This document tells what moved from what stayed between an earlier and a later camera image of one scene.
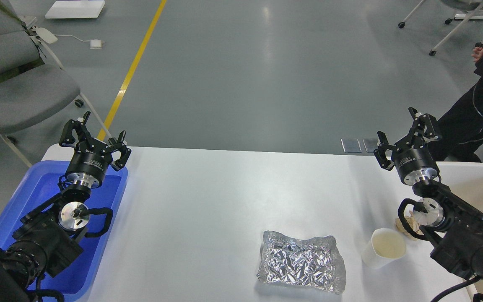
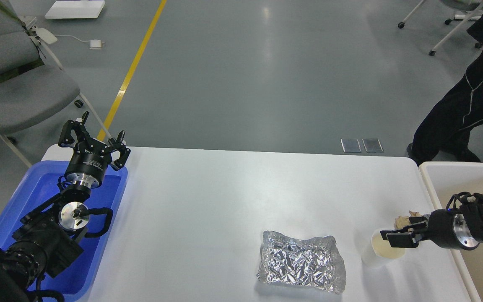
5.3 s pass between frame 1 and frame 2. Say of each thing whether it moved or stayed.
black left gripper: stayed
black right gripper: moved
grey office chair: stayed
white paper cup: stayed
